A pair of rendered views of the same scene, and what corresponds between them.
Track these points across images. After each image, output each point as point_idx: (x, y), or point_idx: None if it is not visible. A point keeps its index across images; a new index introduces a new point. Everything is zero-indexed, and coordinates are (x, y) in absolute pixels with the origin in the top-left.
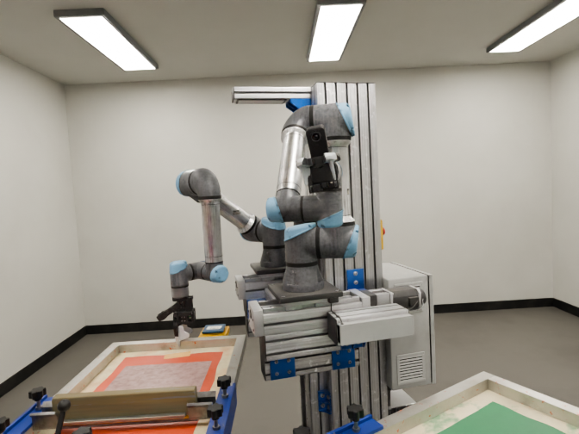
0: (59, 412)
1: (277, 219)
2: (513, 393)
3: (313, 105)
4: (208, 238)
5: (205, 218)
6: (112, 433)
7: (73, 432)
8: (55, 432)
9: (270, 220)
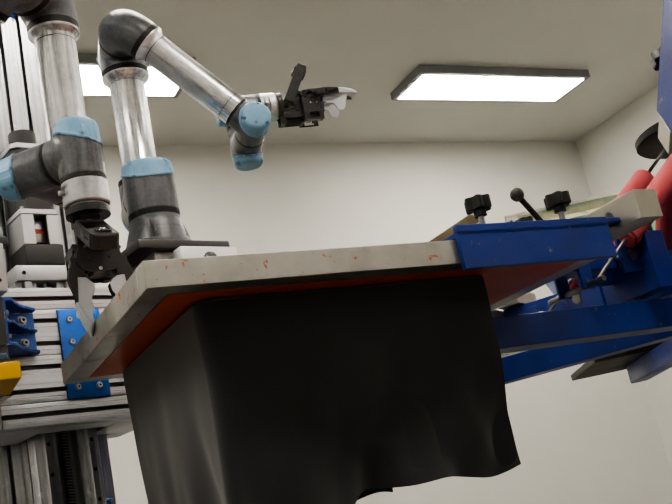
0: (524, 198)
1: (267, 129)
2: None
3: None
4: (85, 108)
5: (78, 66)
6: None
7: (530, 216)
8: (537, 213)
9: (266, 127)
